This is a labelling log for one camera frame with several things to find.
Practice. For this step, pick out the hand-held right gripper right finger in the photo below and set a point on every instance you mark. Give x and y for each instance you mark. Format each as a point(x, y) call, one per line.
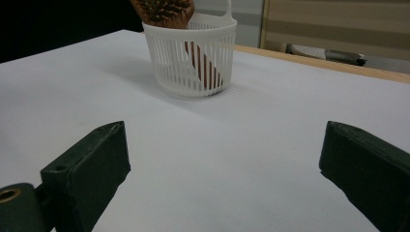
point(370, 170)

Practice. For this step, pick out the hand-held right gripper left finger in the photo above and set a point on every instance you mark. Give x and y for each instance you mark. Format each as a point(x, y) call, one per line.
point(87, 174)

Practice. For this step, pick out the white slotted plastic basket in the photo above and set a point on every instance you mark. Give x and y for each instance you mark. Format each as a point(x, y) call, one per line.
point(193, 35)

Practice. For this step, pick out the brown wooden hairbrush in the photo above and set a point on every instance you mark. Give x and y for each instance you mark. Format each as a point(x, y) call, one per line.
point(164, 13)

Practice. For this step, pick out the light wooden table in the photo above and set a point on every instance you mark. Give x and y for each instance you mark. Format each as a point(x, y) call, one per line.
point(322, 63)

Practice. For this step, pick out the grey black floor object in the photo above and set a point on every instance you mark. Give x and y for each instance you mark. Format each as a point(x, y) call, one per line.
point(322, 53)

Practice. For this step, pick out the white table cover sheet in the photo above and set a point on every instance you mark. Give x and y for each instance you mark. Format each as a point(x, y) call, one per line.
point(225, 161)

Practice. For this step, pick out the light wooden desk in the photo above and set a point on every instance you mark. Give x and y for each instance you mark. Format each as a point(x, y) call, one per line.
point(338, 22)

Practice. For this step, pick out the dark curtain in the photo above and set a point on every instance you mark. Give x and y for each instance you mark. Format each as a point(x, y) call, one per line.
point(48, 22)

